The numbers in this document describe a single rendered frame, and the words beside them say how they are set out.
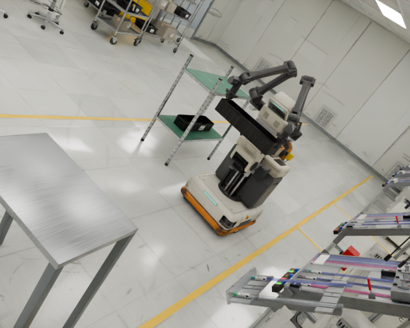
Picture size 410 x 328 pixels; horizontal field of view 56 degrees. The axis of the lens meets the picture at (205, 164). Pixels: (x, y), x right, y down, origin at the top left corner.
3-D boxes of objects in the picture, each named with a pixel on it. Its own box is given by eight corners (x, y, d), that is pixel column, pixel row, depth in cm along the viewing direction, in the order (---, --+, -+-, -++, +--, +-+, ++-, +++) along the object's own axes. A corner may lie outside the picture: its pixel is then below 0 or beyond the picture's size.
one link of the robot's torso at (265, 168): (238, 165, 367) (253, 146, 358) (259, 185, 356) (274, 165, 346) (224, 166, 345) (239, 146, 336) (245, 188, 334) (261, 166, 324)
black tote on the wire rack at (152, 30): (142, 31, 743) (145, 25, 737) (133, 23, 753) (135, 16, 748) (155, 35, 776) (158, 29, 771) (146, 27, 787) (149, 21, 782)
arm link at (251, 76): (295, 74, 301) (291, 63, 306) (297, 69, 296) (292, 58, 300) (243, 86, 298) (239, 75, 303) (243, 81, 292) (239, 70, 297)
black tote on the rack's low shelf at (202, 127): (182, 131, 414) (187, 123, 410) (172, 122, 420) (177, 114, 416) (209, 131, 462) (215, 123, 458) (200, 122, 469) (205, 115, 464)
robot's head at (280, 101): (278, 100, 331) (281, 88, 318) (296, 115, 323) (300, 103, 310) (266, 109, 326) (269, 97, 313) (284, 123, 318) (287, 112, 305)
